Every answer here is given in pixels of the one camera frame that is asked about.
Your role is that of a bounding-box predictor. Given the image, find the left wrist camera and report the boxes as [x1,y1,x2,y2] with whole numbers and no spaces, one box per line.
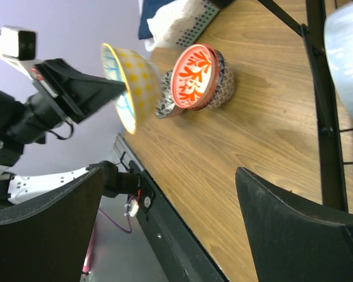
[0,26,42,79]

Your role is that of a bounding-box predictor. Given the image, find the pink and black bowl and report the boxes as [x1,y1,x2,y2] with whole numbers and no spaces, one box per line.
[154,70,184,119]

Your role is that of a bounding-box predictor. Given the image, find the blue white patterned bowl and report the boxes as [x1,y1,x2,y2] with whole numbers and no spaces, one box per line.
[202,49,225,109]

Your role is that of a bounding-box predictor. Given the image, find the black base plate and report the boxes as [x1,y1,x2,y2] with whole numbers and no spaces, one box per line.
[129,160,228,281]

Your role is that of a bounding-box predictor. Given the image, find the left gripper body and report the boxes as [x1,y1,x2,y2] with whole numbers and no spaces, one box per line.
[5,92,74,141]

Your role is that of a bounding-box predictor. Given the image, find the brown patterned bowl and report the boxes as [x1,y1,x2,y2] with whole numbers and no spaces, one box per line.
[205,57,235,109]

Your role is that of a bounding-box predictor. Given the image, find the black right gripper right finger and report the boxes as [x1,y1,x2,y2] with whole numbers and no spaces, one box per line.
[235,167,353,281]

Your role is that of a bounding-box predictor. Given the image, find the aluminium frame rail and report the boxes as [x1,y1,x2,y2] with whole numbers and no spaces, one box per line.
[112,133,136,172]

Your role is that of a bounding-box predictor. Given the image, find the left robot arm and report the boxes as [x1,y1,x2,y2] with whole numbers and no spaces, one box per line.
[0,59,140,281]

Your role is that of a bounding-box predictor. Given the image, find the navy blue clothes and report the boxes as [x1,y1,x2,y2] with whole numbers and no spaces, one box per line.
[138,0,174,40]

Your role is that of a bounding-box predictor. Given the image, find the black wire dish rack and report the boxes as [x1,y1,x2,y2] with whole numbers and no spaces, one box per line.
[260,1,353,213]

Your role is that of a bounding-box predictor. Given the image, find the yellow sun patterned bowl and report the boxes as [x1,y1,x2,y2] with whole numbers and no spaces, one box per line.
[101,43,161,135]

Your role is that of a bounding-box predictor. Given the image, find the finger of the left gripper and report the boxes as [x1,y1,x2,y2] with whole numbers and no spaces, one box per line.
[35,58,126,123]

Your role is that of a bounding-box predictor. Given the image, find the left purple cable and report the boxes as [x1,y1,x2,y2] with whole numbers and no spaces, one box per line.
[0,28,133,274]

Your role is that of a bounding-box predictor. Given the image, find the white laundry basket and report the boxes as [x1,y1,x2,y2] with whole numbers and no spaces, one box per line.
[162,1,220,49]

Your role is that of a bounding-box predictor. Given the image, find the orange white floral bowl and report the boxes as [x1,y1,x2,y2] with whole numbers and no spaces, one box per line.
[170,43,219,110]

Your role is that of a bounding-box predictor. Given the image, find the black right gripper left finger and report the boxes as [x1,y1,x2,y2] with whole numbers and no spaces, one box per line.
[0,169,104,281]

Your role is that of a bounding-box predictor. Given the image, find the white cloth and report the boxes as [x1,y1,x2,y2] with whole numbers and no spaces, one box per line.
[145,1,185,52]

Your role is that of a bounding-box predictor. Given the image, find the white ribbed bowl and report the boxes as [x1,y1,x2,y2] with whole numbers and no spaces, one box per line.
[324,2,353,120]

